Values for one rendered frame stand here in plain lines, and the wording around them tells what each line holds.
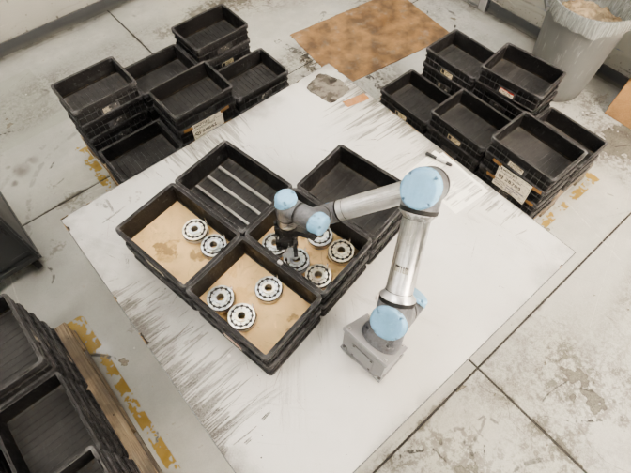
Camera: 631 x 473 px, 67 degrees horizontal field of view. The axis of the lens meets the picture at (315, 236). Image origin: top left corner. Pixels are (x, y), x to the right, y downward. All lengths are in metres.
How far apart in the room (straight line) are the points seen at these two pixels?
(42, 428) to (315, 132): 1.79
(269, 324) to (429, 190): 0.78
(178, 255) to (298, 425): 0.79
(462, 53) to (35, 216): 2.96
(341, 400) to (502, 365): 1.17
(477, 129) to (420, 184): 1.71
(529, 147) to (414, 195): 1.59
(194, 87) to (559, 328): 2.50
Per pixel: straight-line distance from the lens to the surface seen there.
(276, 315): 1.77
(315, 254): 1.87
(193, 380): 1.88
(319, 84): 2.67
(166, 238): 2.00
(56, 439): 2.36
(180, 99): 3.02
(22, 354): 2.42
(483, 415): 2.64
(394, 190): 1.55
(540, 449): 2.70
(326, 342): 1.86
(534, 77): 3.31
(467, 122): 3.06
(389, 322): 1.47
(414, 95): 3.32
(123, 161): 3.10
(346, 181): 2.07
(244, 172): 2.13
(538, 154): 2.87
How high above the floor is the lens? 2.47
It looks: 59 degrees down
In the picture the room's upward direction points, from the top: 1 degrees counter-clockwise
